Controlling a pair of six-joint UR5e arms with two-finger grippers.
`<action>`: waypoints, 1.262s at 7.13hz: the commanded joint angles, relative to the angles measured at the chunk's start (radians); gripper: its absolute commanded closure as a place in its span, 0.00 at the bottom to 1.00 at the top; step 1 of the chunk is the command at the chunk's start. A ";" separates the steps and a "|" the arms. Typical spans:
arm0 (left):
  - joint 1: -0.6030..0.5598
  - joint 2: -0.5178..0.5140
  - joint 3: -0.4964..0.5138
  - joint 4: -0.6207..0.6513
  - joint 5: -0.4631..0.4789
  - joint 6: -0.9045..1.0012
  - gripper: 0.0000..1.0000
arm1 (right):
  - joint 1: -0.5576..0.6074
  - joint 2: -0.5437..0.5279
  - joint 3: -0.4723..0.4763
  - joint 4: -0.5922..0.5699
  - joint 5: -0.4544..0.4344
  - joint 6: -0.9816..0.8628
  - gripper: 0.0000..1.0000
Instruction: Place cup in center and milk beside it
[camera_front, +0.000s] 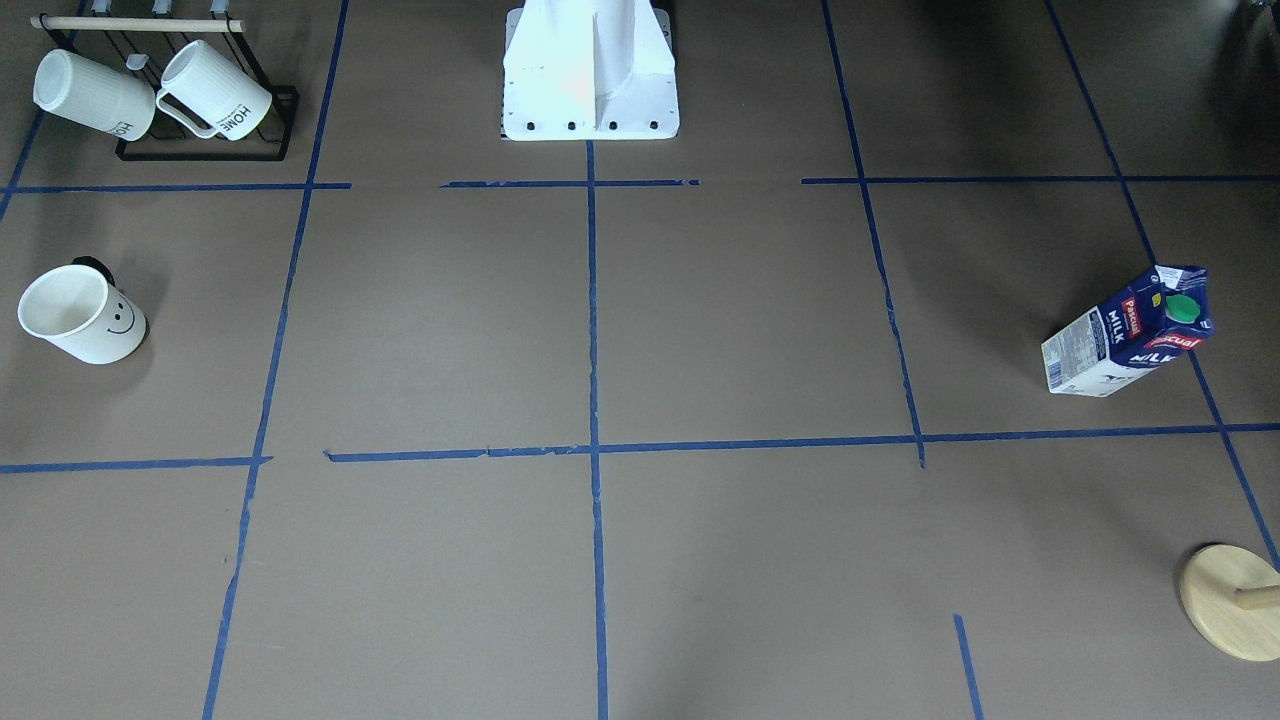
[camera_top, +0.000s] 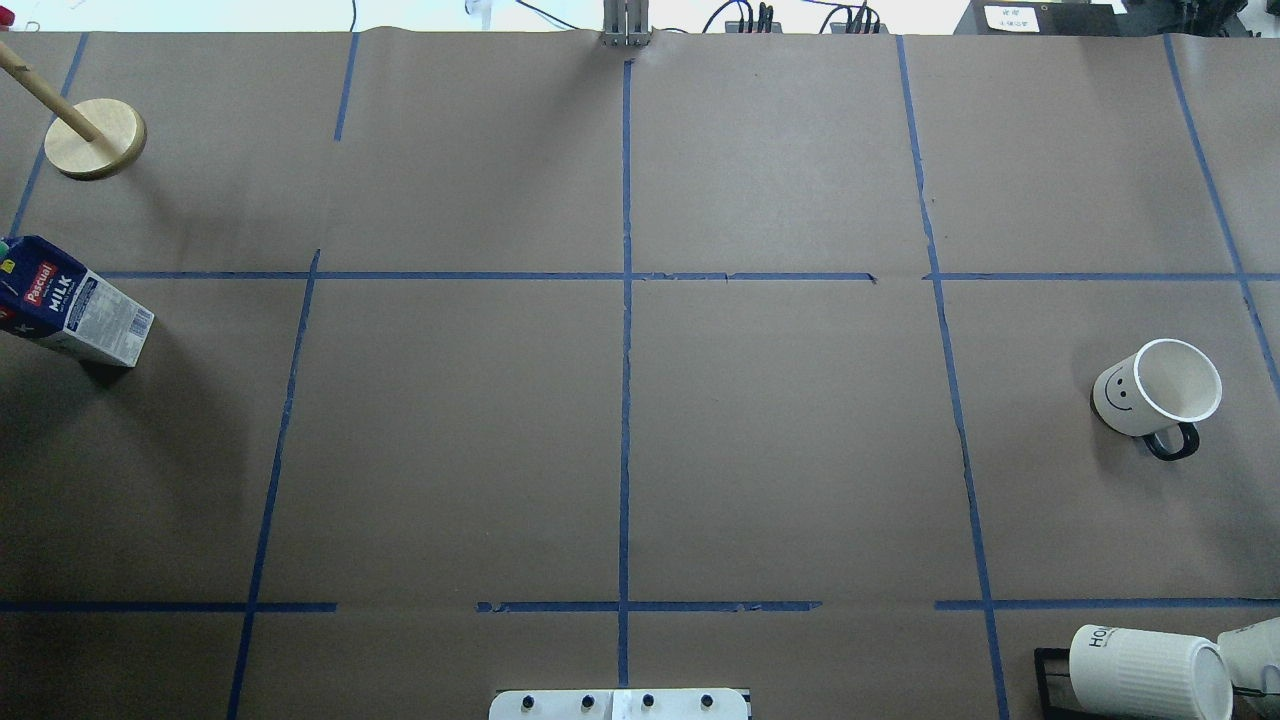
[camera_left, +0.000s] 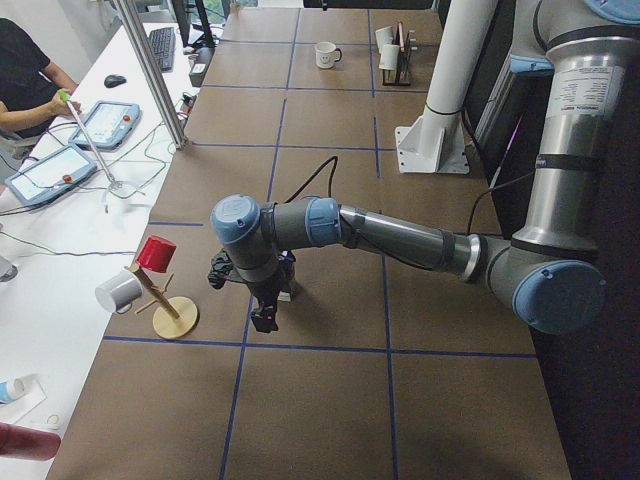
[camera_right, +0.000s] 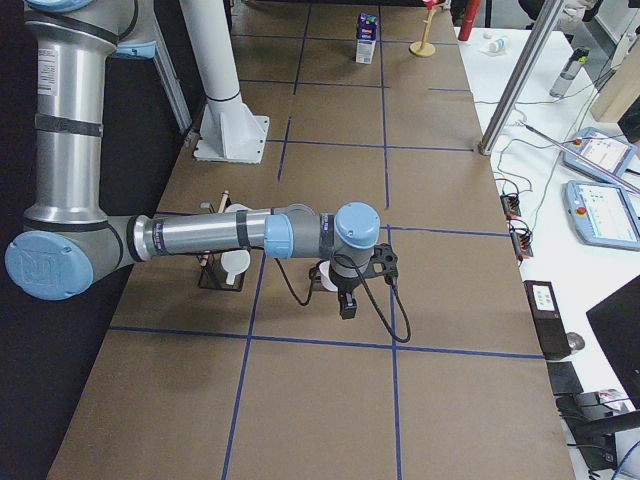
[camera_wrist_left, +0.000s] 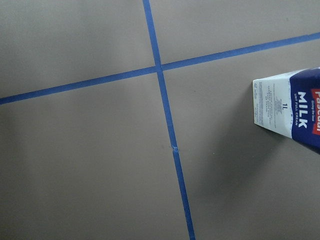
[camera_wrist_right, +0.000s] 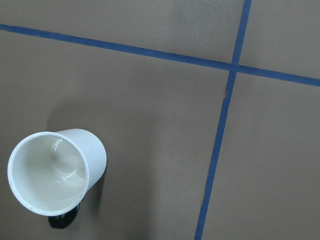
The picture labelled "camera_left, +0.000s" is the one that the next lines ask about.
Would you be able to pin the person in black shirt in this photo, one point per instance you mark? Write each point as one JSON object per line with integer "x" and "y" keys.
{"x": 29, "y": 80}

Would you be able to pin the white pole with base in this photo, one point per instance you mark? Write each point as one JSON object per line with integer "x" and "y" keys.
{"x": 434, "y": 143}

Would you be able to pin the white cup in rack lower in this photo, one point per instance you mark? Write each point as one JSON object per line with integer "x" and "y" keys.
{"x": 389, "y": 57}

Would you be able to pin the grey white mug on stand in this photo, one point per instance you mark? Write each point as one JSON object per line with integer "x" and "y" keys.
{"x": 117, "y": 294}

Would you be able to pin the black wire cup rack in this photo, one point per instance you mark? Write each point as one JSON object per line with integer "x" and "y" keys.
{"x": 405, "y": 38}

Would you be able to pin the red cup on stand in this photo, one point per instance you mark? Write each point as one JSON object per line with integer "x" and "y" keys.
{"x": 156, "y": 254}

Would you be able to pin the black keyboard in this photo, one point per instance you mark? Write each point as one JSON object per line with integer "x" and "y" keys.
{"x": 162, "y": 44}

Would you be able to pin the wooden mug tree stand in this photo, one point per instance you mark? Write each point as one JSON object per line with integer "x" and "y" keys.
{"x": 173, "y": 317}

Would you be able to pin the person's hand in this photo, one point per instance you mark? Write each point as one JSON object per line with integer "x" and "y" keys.
{"x": 56, "y": 106}

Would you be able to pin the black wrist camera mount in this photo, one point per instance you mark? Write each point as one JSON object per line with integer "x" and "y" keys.
{"x": 221, "y": 270}

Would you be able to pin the teach pendant tablet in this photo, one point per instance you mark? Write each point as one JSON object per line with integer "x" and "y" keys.
{"x": 51, "y": 176}
{"x": 109, "y": 123}

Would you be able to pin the upper teach pendant tablet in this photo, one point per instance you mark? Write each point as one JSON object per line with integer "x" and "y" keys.
{"x": 109, "y": 123}

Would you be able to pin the black computer mouse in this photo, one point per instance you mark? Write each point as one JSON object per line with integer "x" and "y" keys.
{"x": 113, "y": 80}

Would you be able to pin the lower teach pendant tablet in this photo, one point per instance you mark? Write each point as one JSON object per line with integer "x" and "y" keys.
{"x": 51, "y": 176}

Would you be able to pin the aluminium frame post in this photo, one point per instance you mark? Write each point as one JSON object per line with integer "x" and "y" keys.
{"x": 138, "y": 38}

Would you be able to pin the reacher grabber stick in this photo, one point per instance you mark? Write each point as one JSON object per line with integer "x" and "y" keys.
{"x": 119, "y": 188}

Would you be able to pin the white blue tube bottle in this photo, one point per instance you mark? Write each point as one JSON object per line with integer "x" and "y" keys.
{"x": 11, "y": 390}

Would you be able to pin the red bottle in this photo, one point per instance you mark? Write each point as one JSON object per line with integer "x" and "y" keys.
{"x": 28, "y": 444}

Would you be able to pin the white smiley mug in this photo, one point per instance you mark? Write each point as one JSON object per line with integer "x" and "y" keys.
{"x": 327, "y": 55}

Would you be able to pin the white cup in rack upper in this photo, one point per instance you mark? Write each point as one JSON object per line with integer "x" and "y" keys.
{"x": 384, "y": 36}

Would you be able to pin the white cup in rack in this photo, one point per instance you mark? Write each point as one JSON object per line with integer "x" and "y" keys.
{"x": 384, "y": 36}
{"x": 389, "y": 57}

